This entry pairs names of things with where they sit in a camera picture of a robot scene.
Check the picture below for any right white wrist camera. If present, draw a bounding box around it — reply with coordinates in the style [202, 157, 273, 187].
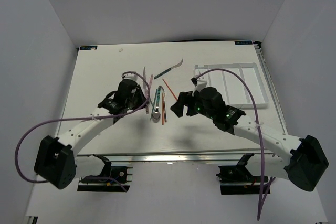
[191, 77, 208, 96]

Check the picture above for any pink handled knife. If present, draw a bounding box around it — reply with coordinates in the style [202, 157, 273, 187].
[143, 67, 149, 114]

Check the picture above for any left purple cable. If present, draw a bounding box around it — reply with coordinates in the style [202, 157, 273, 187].
[14, 71, 154, 184]

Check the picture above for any orange chopstick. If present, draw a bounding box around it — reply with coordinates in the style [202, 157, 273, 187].
[162, 92, 167, 125]
[162, 79, 178, 101]

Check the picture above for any white divided utensil tray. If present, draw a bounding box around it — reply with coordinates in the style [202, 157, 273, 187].
[194, 63, 269, 110]

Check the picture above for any pink handled spoon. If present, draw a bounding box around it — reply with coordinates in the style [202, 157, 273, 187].
[149, 74, 154, 90]

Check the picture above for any green chopstick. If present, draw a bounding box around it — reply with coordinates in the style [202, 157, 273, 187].
[150, 89, 158, 121]

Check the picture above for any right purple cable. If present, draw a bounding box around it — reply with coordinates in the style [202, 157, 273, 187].
[191, 68, 276, 221]

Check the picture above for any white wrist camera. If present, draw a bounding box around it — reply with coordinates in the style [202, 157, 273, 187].
[191, 77, 208, 96]
[122, 71, 138, 82]

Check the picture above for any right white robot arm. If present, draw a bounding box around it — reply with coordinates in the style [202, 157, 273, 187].
[171, 87, 329, 191]

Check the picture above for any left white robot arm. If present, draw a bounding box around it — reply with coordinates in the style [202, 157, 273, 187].
[34, 79, 146, 189]

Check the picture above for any left blue corner label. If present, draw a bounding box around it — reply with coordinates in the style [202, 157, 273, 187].
[79, 45, 98, 50]

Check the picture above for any purple cable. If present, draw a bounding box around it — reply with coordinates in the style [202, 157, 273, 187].
[191, 68, 276, 221]
[14, 71, 154, 184]

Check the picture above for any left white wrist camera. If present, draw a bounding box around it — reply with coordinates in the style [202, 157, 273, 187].
[122, 71, 138, 82]

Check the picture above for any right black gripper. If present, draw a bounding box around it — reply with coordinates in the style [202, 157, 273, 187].
[170, 91, 215, 120]

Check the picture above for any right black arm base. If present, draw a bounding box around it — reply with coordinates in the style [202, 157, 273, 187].
[216, 153, 261, 195]

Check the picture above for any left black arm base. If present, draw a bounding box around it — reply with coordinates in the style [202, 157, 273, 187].
[75, 155, 133, 193]

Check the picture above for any dark thin chopstick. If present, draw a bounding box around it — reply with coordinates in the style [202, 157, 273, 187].
[163, 92, 167, 123]

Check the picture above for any green handled spoon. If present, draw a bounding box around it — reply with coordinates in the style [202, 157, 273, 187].
[152, 89, 164, 123]

